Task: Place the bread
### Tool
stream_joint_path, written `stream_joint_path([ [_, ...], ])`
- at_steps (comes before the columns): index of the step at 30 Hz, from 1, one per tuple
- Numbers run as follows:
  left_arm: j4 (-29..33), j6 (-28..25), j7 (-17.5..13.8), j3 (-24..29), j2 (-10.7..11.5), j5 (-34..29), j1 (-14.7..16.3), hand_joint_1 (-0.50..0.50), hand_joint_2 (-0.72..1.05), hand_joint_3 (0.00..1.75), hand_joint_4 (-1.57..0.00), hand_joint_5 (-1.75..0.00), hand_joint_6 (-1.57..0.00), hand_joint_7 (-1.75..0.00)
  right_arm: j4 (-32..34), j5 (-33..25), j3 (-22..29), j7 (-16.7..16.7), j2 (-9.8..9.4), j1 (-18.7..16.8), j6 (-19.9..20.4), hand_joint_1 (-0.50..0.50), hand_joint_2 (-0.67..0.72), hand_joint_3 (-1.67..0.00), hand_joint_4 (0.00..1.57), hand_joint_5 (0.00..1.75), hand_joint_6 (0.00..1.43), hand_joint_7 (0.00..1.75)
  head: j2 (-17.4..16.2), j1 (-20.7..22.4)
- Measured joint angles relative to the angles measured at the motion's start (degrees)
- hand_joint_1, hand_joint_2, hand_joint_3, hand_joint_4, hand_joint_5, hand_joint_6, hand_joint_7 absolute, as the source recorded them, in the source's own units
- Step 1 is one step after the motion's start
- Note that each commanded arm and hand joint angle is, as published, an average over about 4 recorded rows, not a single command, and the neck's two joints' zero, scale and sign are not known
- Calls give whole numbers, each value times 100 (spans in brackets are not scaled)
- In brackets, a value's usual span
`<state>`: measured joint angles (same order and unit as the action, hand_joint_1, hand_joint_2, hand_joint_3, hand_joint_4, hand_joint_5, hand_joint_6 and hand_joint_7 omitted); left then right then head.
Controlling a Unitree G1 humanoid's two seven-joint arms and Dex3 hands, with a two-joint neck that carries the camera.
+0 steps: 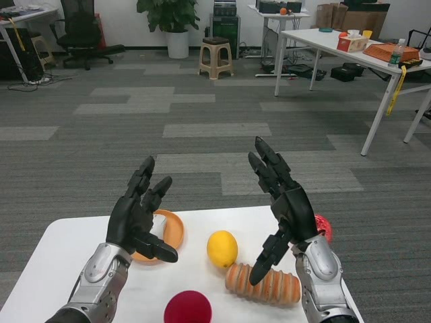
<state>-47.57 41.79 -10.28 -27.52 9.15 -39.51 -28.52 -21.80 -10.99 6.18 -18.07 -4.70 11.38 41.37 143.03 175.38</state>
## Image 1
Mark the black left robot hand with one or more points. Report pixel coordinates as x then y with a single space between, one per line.
126 222

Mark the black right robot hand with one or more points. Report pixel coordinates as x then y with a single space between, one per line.
296 212

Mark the spiral ridged bread loaf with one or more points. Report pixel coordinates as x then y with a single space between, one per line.
279 289

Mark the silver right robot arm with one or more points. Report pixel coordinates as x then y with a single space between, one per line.
321 272

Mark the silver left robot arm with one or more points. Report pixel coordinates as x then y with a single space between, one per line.
97 279

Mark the red pomegranate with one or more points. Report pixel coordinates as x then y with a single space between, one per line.
325 227

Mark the white computer mouse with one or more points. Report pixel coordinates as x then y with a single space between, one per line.
160 227

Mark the orange plate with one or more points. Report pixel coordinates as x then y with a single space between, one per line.
175 227

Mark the yellow lemon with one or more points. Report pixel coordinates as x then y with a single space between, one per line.
221 249

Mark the red cup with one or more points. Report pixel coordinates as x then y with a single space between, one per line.
188 307

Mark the black gear pile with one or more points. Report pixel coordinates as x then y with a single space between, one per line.
304 71

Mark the black hard case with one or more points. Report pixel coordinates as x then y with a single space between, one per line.
347 72

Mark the white power strip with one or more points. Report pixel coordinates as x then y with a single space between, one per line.
39 80

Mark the long white table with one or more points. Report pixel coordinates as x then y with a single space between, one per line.
316 42

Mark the orange tissue box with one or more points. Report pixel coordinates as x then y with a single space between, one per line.
352 44

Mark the orange tray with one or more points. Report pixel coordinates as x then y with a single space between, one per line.
378 52

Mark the white plant pot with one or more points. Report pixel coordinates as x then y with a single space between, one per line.
177 45

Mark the teal dish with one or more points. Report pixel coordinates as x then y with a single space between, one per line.
326 30

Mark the beige stool with dark seat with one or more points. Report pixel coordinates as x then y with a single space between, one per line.
215 45

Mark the clear water bottle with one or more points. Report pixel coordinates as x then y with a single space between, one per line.
396 55

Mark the black yellow controller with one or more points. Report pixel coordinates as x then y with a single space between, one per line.
409 63

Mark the yellow cup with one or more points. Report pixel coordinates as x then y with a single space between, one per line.
367 34

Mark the red board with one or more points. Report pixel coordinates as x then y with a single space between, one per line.
101 32

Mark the plain beige stool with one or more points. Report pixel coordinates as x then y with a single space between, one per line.
43 47

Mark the black cabinet with green trim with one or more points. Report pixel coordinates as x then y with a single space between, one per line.
225 28

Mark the brown paper bag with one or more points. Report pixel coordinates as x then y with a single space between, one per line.
324 17
338 17

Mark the black computer tower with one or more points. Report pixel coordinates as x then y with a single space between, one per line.
17 57

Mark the small white desk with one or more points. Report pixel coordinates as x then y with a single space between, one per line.
272 15

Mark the orange fruit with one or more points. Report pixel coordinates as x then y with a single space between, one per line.
283 11

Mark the large cardboard box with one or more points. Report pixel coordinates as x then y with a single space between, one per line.
365 22

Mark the black mesh office chair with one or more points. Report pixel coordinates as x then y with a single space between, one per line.
79 23

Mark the small black equipment box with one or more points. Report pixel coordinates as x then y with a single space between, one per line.
293 6

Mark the white rounded device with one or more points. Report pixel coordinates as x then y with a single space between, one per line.
427 53

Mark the large black equipment box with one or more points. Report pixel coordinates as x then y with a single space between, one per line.
271 6

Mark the green leafy plant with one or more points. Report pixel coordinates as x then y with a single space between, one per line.
170 13

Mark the stacked black devices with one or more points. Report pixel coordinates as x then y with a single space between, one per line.
224 8

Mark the white desk with grey legs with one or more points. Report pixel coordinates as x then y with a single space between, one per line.
28 15

